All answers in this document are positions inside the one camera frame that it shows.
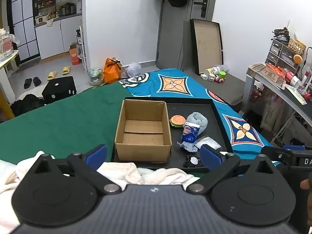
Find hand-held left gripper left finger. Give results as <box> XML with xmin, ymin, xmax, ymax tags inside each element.
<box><xmin>27</xmin><ymin>144</ymin><xmax>122</xmax><ymax>195</ymax></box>

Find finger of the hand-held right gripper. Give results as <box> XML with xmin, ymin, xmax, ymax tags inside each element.
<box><xmin>260</xmin><ymin>145</ymin><xmax>306</xmax><ymax>168</ymax></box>

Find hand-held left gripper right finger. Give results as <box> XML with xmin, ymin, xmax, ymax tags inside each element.
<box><xmin>186</xmin><ymin>144</ymin><xmax>281</xmax><ymax>195</ymax></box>

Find clear bag of white stuffing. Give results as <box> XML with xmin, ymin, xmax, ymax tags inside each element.
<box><xmin>195</xmin><ymin>136</ymin><xmax>222</xmax><ymax>150</ymax></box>

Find black lace fabric flower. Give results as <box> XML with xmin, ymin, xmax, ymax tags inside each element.
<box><xmin>184</xmin><ymin>154</ymin><xmax>206</xmax><ymax>168</ymax></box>

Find grey denim fabric toy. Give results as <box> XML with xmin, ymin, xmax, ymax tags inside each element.
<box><xmin>177</xmin><ymin>141</ymin><xmax>198</xmax><ymax>153</ymax></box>

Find blue tissue packet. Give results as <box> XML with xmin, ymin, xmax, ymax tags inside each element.
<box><xmin>181</xmin><ymin>122</ymin><xmax>200</xmax><ymax>144</ymax></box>

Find grey plush paw toy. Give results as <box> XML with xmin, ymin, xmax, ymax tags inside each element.
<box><xmin>186</xmin><ymin>112</ymin><xmax>208</xmax><ymax>137</ymax></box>

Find black tray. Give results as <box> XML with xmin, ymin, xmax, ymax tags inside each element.
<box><xmin>111</xmin><ymin>97</ymin><xmax>234</xmax><ymax>172</ymax></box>

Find hamburger plush toy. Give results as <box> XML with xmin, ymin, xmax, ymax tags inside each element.
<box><xmin>169</xmin><ymin>114</ymin><xmax>186</xmax><ymax>128</ymax></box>

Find brown cardboard box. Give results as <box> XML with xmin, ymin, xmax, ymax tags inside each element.
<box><xmin>114</xmin><ymin>99</ymin><xmax>172</xmax><ymax>163</ymax></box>

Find person's right hand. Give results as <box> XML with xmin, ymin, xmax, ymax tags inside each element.
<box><xmin>300</xmin><ymin>178</ymin><xmax>312</xmax><ymax>225</ymax></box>

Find beige tote bag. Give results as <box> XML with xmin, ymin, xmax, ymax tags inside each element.
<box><xmin>260</xmin><ymin>95</ymin><xmax>285</xmax><ymax>132</ymax></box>

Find white fluffy towel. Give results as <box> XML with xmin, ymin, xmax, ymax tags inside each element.
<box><xmin>0</xmin><ymin>151</ymin><xmax>200</xmax><ymax>230</ymax></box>

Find green printed paper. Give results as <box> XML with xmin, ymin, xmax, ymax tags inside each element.
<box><xmin>284</xmin><ymin>84</ymin><xmax>308</xmax><ymax>105</ymax></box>

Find red bag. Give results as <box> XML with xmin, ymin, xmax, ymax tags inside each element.
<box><xmin>250</xmin><ymin>80</ymin><xmax>265</xmax><ymax>103</ymax></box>

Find grey cushioned bench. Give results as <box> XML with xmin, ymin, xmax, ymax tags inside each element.
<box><xmin>182</xmin><ymin>19</ymin><xmax>246</xmax><ymax>105</ymax></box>

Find blue patterned blanket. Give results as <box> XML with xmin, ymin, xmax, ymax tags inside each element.
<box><xmin>118</xmin><ymin>69</ymin><xmax>283</xmax><ymax>166</ymax></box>

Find plastic bottle with red label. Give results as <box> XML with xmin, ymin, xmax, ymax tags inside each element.
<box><xmin>281</xmin><ymin>68</ymin><xmax>306</xmax><ymax>94</ymax></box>

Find black dice stool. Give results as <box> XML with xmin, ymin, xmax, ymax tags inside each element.
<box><xmin>42</xmin><ymin>76</ymin><xmax>77</xmax><ymax>104</ymax></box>

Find white desk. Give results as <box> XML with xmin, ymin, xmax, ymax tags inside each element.
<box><xmin>241</xmin><ymin>63</ymin><xmax>312</xmax><ymax>152</ymax></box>

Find clear bag with green contents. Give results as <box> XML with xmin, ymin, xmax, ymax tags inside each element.
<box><xmin>88</xmin><ymin>68</ymin><xmax>105</xmax><ymax>86</ymax></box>

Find orange bag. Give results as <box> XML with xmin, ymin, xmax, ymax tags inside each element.
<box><xmin>103</xmin><ymin>58</ymin><xmax>122</xmax><ymax>84</ymax></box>

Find brown patterned boxes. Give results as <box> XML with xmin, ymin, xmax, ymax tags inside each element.
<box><xmin>247</xmin><ymin>63</ymin><xmax>287</xmax><ymax>89</ymax></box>

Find red packet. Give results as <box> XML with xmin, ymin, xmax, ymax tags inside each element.
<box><xmin>266</xmin><ymin>63</ymin><xmax>284</xmax><ymax>75</ymax></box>

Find black cloth heap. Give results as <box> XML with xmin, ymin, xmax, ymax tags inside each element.
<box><xmin>11</xmin><ymin>94</ymin><xmax>45</xmax><ymax>116</ymax></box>

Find white plastic jar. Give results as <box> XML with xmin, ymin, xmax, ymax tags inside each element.
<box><xmin>206</xmin><ymin>65</ymin><xmax>223</xmax><ymax>75</ymax></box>

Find white plastic bag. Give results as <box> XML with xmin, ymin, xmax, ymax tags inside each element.
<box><xmin>125</xmin><ymin>62</ymin><xmax>142</xmax><ymax>78</ymax></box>

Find orange cardboard box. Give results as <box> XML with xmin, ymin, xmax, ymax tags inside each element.
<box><xmin>69</xmin><ymin>43</ymin><xmax>82</xmax><ymax>65</ymax></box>

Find grey drawer organizer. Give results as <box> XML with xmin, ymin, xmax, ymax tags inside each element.
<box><xmin>265</xmin><ymin>38</ymin><xmax>301</xmax><ymax>71</ymax></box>

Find white storage rack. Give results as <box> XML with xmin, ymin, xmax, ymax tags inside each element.
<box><xmin>77</xmin><ymin>19</ymin><xmax>88</xmax><ymax>72</ymax></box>

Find wicker basket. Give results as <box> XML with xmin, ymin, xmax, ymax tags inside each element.
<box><xmin>288</xmin><ymin>38</ymin><xmax>306</xmax><ymax>55</ymax></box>

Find black tray lid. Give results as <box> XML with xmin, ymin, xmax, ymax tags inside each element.
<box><xmin>190</xmin><ymin>18</ymin><xmax>224</xmax><ymax>75</ymax></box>

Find dark clutter pile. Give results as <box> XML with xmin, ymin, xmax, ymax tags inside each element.
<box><xmin>272</xmin><ymin>27</ymin><xmax>290</xmax><ymax>42</ymax></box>

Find white kitchen cabinet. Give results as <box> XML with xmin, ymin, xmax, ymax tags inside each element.
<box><xmin>35</xmin><ymin>15</ymin><xmax>83</xmax><ymax>60</ymax></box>

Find white table with yellow leg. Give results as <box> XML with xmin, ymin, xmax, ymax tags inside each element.
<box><xmin>0</xmin><ymin>50</ymin><xmax>20</xmax><ymax>103</ymax></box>

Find grey door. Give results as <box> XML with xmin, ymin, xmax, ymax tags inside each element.
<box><xmin>156</xmin><ymin>0</ymin><xmax>220</xmax><ymax>70</ymax></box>

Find black framed glass door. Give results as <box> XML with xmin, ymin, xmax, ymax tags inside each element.
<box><xmin>6</xmin><ymin>0</ymin><xmax>41</xmax><ymax>65</ymax></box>

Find kitchen shelf with jars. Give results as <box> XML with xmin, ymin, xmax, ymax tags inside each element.
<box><xmin>36</xmin><ymin>0</ymin><xmax>82</xmax><ymax>20</ymax></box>

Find black door lock handle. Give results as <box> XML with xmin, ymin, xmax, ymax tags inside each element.
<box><xmin>194</xmin><ymin>0</ymin><xmax>208</xmax><ymax>18</ymax></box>

